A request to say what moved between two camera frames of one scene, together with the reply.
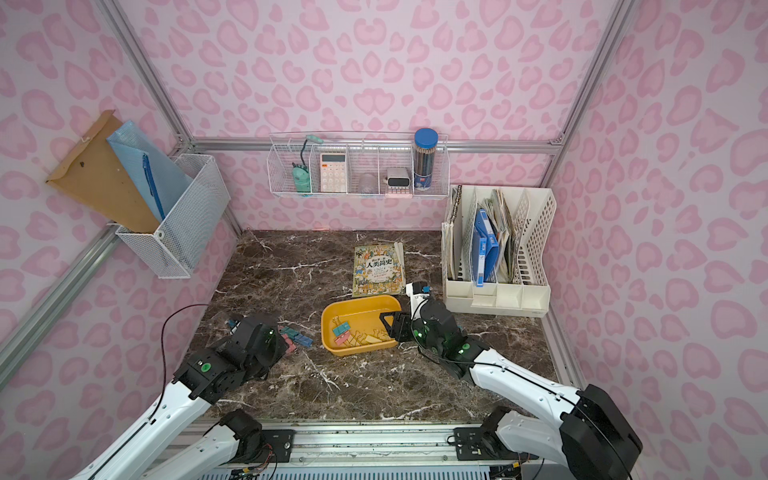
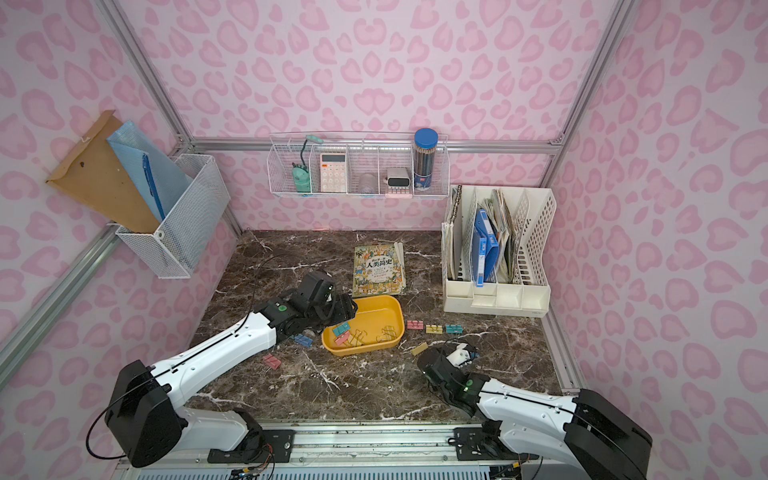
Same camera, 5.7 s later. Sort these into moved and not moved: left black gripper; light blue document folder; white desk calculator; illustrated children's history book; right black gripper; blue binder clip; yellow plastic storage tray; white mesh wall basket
Moved: left black gripper; right black gripper
Not moved: white mesh wall basket; yellow plastic storage tray; blue binder clip; light blue document folder; white desk calculator; illustrated children's history book
